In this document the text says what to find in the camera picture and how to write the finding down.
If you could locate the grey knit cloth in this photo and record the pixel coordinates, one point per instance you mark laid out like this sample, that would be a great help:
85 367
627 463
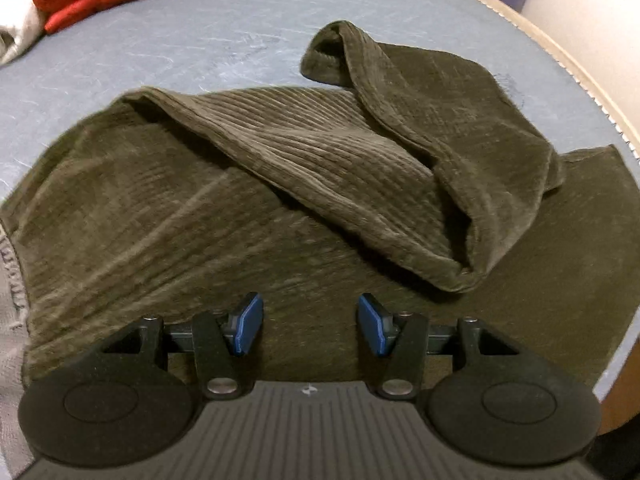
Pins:
11 360

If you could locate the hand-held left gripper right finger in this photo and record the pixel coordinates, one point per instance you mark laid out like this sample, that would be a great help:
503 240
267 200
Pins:
372 325

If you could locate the white cloth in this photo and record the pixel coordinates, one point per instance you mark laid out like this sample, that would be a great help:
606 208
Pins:
15 20

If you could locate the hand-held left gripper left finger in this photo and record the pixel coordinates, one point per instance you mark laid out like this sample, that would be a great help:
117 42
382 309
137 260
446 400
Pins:
247 322

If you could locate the bed with blue-grey sheet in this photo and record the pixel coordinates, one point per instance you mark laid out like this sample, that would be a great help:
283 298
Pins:
200 25

